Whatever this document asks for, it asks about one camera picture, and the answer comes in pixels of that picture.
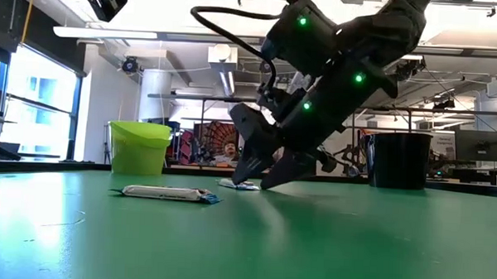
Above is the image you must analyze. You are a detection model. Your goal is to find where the red patterned tapestry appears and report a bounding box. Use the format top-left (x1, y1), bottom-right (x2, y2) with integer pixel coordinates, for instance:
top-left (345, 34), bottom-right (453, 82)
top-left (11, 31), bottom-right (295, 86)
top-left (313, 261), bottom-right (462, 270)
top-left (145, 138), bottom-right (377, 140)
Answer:
top-left (192, 120), bottom-right (241, 165)

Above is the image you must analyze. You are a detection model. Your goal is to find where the lime green plastic bucket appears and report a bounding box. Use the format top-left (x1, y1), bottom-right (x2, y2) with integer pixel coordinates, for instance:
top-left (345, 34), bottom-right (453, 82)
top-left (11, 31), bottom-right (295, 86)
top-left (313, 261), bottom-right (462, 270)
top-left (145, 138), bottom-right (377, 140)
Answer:
top-left (107, 120), bottom-right (174, 177)

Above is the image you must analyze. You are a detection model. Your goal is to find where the long white light bar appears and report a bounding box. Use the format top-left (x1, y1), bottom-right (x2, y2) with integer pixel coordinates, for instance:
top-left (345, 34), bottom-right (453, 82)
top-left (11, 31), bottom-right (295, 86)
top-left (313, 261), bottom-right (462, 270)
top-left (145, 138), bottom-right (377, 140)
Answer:
top-left (52, 24), bottom-right (497, 58)

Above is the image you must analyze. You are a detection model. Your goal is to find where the large bright window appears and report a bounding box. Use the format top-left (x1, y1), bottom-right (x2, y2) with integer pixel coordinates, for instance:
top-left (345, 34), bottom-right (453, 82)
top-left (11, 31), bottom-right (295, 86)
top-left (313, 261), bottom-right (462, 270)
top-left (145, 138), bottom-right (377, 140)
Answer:
top-left (0, 43), bottom-right (85, 163)

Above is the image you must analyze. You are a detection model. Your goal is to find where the black metal rack frame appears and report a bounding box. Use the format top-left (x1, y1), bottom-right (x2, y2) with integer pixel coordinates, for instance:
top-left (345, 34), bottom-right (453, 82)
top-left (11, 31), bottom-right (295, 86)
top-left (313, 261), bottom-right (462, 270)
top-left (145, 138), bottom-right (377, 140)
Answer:
top-left (144, 92), bottom-right (497, 182)

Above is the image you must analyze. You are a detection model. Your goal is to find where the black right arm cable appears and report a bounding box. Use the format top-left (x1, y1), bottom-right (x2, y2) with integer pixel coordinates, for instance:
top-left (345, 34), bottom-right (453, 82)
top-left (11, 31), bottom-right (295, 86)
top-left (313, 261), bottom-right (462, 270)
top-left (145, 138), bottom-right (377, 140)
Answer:
top-left (186, 5), bottom-right (282, 92)

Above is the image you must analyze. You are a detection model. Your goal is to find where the person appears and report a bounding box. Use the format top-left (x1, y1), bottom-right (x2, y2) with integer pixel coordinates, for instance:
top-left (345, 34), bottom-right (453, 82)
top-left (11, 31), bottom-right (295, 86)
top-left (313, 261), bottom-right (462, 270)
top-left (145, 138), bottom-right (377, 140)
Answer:
top-left (212, 140), bottom-right (245, 168)

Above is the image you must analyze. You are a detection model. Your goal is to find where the black hanging spotlight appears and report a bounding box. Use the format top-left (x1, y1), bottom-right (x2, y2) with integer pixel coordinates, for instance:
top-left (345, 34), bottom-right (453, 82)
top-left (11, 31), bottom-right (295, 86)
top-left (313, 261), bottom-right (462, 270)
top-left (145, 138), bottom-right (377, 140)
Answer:
top-left (121, 55), bottom-right (139, 75)

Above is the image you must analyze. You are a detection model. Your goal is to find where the black plastic bucket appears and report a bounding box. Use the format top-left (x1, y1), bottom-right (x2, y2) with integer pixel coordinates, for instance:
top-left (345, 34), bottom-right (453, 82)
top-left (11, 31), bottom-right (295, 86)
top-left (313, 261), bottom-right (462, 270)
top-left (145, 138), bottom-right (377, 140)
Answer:
top-left (361, 130), bottom-right (434, 190)

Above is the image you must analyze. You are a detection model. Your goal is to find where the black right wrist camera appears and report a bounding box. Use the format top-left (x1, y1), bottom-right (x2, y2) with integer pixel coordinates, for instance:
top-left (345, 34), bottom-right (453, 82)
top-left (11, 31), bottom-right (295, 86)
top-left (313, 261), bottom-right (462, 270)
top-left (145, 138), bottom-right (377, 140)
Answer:
top-left (261, 0), bottom-right (341, 77)

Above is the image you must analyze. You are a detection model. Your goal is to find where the black background monitor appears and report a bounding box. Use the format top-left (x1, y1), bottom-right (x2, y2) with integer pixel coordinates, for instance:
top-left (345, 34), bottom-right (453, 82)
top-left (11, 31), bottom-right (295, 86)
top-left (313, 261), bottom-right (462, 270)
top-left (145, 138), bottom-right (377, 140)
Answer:
top-left (454, 129), bottom-right (497, 162)

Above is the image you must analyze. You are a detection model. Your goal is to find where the white hanging cloth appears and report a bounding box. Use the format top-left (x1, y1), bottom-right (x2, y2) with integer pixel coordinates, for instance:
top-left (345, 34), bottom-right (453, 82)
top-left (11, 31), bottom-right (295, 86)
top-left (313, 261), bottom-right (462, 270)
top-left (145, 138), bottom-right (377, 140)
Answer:
top-left (324, 127), bottom-right (370, 178)

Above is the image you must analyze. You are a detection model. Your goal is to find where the white blue Hershey's bar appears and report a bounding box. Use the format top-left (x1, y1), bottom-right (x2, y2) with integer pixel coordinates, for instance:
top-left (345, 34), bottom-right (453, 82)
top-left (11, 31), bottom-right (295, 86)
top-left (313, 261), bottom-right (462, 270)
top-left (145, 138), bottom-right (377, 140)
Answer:
top-left (216, 177), bottom-right (263, 192)
top-left (109, 183), bottom-right (224, 205)

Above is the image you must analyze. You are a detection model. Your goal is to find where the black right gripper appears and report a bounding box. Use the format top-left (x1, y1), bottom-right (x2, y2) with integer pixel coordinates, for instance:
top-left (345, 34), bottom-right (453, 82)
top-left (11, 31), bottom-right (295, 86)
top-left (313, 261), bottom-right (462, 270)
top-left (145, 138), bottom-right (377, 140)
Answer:
top-left (225, 43), bottom-right (402, 195)

